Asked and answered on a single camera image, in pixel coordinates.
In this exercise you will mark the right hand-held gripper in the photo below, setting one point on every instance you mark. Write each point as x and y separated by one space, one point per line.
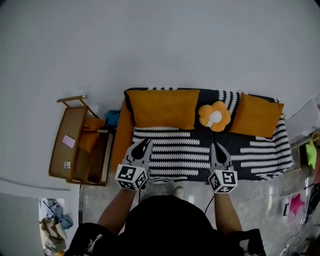
223 180

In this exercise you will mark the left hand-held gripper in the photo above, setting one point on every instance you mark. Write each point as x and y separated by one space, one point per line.
131 176

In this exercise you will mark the striped sofa with backrest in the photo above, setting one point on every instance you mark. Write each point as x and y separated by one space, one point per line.
175 150

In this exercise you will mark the orange flower-shaped cushion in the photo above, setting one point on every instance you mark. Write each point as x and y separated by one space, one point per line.
215 116

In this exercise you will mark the large orange rectangular cushion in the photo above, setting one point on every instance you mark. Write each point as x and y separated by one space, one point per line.
162 108

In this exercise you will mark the small orange square cushion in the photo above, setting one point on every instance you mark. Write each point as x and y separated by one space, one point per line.
256 115

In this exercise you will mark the person's left forearm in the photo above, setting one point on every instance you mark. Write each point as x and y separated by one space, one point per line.
116 212

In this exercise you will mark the person's right forearm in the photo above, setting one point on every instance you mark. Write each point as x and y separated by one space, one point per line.
227 215

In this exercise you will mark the teal cloth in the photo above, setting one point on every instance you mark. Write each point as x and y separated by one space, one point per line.
112 118

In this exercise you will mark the person's light shoe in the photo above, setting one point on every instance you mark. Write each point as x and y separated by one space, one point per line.
178 192

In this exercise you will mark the pink paper sheet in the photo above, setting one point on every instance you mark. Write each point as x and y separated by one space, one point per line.
68 141

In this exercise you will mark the small white card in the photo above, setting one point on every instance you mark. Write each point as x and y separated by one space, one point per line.
67 165

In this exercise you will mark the wooden trolley shelf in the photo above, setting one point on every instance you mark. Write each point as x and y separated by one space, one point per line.
68 125

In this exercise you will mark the person's black clothing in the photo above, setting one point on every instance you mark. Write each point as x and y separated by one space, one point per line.
165 230

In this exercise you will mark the pink star-shaped pillow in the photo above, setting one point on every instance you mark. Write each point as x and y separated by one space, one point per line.
296 203

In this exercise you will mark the white storage box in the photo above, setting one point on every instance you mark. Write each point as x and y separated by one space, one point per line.
301 117

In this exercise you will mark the green star-shaped pillow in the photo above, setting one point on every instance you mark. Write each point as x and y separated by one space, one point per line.
311 153

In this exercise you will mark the pile of clothes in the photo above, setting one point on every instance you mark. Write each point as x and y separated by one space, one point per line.
53 222

